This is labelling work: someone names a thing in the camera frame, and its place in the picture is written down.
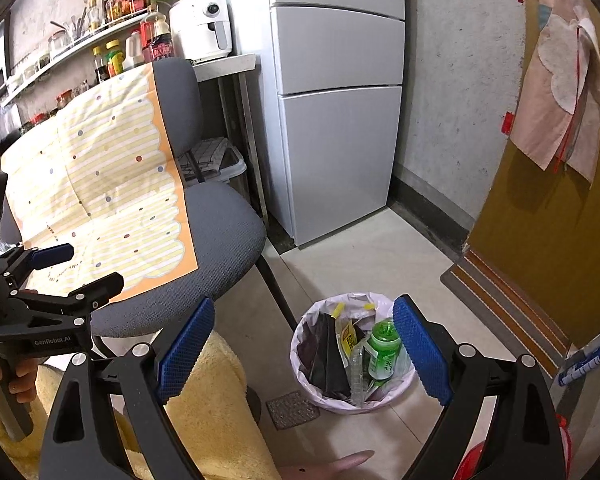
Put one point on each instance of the pink hanging apron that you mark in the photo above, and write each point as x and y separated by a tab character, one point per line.
550	85

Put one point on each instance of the green plastic bottle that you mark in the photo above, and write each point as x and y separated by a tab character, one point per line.
385	355

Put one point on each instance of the row of condiment bottles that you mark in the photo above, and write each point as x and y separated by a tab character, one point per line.
140	40

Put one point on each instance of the metal floor drain cover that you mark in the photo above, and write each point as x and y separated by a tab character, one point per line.
292	410

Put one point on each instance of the yellow wooden door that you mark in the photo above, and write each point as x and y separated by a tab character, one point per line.
530	235

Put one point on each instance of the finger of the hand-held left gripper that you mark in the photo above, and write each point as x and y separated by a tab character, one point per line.
50	255
80	297

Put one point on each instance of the yellow striped dotted cloth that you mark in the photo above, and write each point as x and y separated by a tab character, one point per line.
105	160

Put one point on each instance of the white wall shelf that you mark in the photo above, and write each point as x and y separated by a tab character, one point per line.
80	50

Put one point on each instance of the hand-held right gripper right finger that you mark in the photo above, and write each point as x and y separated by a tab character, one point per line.
422	350

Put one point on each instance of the black plastic bag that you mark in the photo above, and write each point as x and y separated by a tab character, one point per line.
325	360

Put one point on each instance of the red bag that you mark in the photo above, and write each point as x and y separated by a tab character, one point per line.
467	465

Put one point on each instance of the person's left hand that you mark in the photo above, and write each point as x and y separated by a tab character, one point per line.
22	380

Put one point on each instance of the blue and white tube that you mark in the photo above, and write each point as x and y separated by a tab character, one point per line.
587	361

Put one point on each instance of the clear package with yellow label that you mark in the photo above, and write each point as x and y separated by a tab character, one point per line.
352	355

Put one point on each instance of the trash bin with white liner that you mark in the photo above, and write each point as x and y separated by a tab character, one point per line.
310	395

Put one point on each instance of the grey office chair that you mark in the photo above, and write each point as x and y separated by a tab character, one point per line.
220	230

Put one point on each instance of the person's bare foot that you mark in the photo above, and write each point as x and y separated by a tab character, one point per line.
330	466

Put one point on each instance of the white air fryer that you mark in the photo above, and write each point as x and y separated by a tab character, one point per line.
200	25

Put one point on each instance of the row of glass jars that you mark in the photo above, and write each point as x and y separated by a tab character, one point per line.
62	100

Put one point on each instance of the white refrigerator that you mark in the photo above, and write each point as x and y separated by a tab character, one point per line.
330	135

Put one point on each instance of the white plastic storage bin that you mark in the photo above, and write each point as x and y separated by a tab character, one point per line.
230	167

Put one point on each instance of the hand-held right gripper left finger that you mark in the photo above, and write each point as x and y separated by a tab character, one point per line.
185	355

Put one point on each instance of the striped door mat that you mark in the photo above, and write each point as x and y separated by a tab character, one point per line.
505	300

